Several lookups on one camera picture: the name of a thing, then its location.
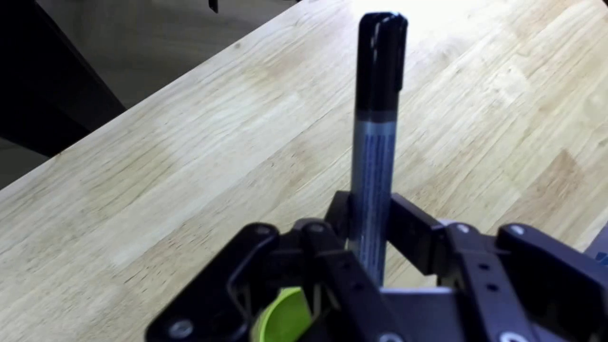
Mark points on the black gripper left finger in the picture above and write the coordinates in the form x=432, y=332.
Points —
x=226, y=297

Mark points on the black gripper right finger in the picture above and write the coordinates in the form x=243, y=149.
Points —
x=511, y=282

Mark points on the yellow-green printed mug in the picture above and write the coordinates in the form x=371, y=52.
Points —
x=283, y=320

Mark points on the black marker with yellow label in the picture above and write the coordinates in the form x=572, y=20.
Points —
x=378, y=81

